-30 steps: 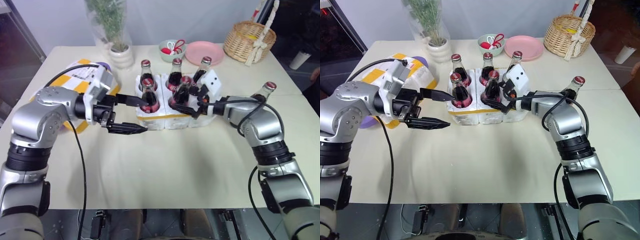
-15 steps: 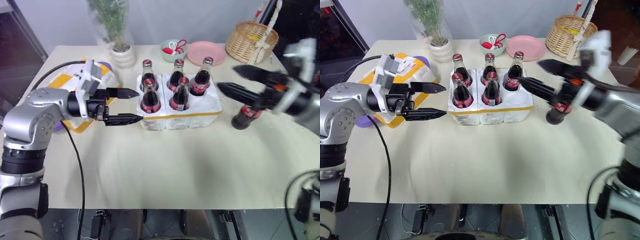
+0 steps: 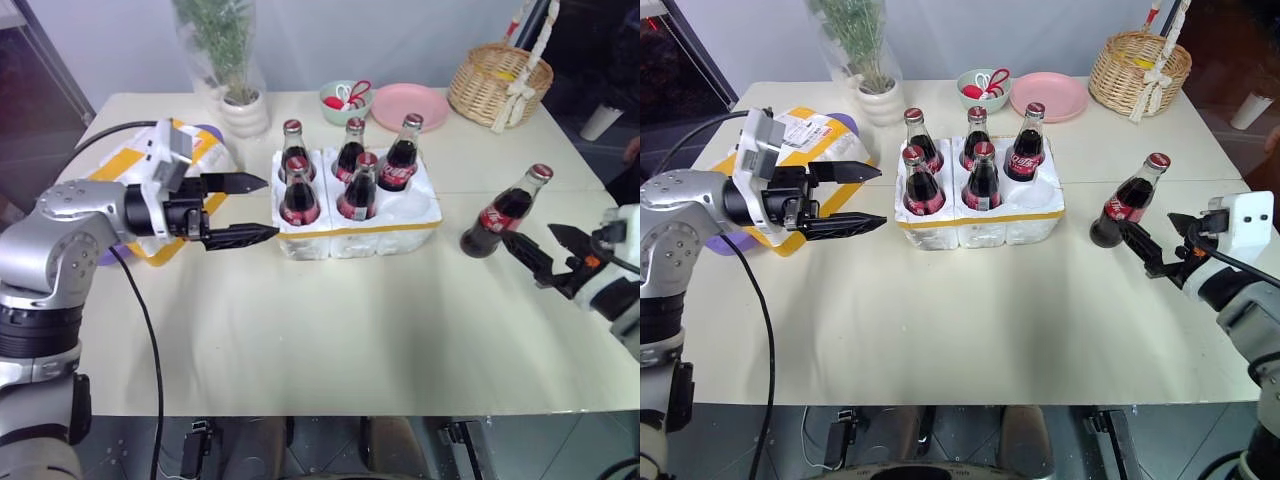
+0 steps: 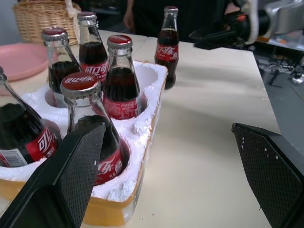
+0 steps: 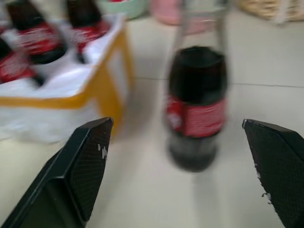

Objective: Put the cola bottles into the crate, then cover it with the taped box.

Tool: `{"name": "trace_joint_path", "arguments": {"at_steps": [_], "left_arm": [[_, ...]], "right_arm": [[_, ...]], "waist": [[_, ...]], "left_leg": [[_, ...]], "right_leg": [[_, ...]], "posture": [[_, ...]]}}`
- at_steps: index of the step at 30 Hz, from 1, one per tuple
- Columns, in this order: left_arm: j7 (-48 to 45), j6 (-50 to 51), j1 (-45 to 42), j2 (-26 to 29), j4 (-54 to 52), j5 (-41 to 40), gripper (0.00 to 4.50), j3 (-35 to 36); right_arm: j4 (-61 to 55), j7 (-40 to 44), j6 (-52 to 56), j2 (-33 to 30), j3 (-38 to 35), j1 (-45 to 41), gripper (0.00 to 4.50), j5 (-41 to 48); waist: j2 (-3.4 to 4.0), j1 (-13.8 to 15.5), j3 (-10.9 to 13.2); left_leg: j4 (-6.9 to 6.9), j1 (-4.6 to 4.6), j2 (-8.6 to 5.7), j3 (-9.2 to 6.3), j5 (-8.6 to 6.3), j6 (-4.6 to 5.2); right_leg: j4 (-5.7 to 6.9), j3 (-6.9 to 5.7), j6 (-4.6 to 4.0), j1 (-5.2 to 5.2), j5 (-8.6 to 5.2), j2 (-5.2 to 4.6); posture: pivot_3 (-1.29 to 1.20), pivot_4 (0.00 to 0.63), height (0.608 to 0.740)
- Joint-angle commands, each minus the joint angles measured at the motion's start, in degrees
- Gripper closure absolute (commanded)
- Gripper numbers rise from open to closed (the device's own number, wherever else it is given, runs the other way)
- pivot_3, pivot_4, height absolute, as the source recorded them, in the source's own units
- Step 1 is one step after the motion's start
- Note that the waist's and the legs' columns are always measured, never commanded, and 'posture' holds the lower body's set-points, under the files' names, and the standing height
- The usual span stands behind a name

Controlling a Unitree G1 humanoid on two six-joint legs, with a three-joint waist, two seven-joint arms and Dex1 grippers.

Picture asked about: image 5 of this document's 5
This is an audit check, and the white crate with yellow trim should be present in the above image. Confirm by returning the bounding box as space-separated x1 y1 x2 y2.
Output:
0 13 135 145

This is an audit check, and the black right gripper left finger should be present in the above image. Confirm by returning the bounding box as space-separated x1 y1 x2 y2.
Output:
0 117 114 228

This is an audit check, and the pink basket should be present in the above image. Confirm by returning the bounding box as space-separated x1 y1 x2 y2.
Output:
149 0 185 26

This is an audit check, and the mint green basket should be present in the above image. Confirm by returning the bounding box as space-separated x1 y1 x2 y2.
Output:
97 0 149 20

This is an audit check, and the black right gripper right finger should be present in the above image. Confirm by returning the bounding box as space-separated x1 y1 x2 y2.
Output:
242 119 304 228

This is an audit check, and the woven wicker basket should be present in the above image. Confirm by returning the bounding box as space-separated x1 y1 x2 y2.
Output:
234 0 304 24

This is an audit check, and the cola bottle with red label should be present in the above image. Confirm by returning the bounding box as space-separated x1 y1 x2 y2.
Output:
66 0 113 64
163 0 229 173
0 35 45 88
6 0 68 65

